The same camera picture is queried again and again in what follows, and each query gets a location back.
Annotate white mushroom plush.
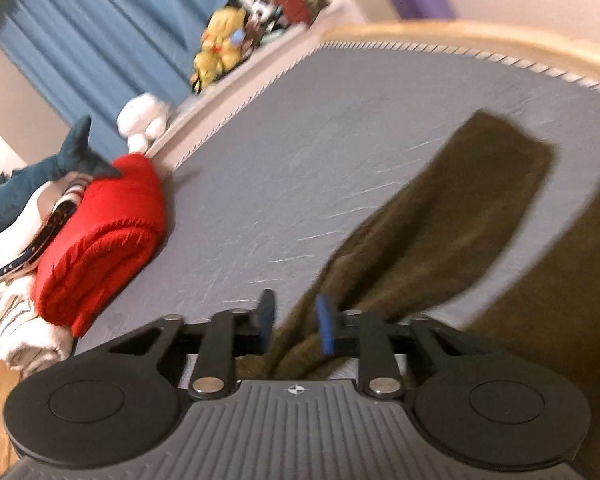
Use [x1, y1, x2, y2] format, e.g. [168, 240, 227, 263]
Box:
[116, 92, 175, 154]

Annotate white window sill platform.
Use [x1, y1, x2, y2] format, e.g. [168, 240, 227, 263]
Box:
[145, 22, 326, 161]

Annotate panda plush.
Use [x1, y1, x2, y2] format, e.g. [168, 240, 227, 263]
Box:
[250, 0, 282, 25]

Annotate yellow plush dog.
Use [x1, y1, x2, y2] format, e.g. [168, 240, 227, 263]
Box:
[189, 45, 237, 95]

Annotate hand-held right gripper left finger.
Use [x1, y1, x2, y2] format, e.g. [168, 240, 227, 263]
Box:
[109, 289, 277, 402]

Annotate blue shark plush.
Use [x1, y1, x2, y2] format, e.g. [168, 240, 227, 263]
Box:
[0, 115, 125, 247]

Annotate white folded blanket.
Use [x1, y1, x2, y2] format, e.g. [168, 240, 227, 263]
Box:
[0, 280, 80, 377]

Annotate olive corduroy pants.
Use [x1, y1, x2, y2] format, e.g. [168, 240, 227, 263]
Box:
[237, 109, 600, 461]

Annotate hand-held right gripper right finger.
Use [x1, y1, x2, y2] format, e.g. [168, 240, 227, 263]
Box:
[315, 294, 483, 402]

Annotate bed with grey cover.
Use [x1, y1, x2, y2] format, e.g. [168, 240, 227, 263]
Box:
[72, 19, 600, 361]

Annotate red folded quilt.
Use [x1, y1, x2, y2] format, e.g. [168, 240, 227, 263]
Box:
[32, 152, 169, 339]

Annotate blue curtain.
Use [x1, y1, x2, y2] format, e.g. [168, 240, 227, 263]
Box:
[0, 0, 277, 162]

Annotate yellow round plush toy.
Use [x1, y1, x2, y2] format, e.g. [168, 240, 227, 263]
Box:
[205, 6, 249, 57]

